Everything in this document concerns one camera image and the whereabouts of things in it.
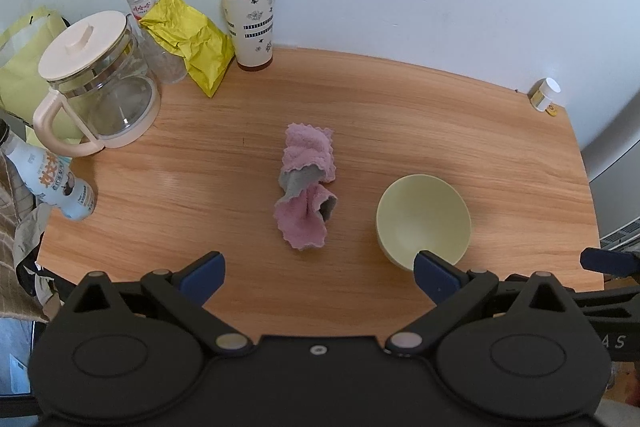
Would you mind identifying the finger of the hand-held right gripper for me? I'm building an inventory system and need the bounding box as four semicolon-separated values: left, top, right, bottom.
580;247;640;280

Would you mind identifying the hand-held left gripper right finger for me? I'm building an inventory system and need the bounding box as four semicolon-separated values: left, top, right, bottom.
384;249;577;358

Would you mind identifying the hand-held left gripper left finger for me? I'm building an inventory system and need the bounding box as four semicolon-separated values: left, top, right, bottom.
74;250;251;356

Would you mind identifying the pale green bowl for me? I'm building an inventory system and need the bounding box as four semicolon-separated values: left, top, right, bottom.
376;174;472;273

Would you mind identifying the pink grey cleaning cloth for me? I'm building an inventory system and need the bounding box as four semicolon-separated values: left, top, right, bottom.
273;123;339;251

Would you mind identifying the white grey appliance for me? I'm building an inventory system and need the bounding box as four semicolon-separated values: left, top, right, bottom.
581;92;640;255

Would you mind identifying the small white-capped jar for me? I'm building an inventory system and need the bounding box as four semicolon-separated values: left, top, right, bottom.
530;78;562;112

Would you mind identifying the white milk drink bottle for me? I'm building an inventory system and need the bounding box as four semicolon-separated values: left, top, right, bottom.
0;119;97;222

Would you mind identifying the checked cloth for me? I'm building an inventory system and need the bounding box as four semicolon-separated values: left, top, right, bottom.
0;152;38;233

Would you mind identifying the yellow crumpled packet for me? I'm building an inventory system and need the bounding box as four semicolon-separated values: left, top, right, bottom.
139;0;236;98

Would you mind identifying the floral tumbler with red lid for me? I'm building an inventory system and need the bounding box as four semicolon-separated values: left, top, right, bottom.
216;0;278;72

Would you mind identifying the glass kettle with cream lid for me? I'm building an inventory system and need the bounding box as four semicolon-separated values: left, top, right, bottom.
32;10;162;156

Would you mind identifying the yellow-green bag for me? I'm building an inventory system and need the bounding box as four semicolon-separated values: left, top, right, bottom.
0;6;83;145

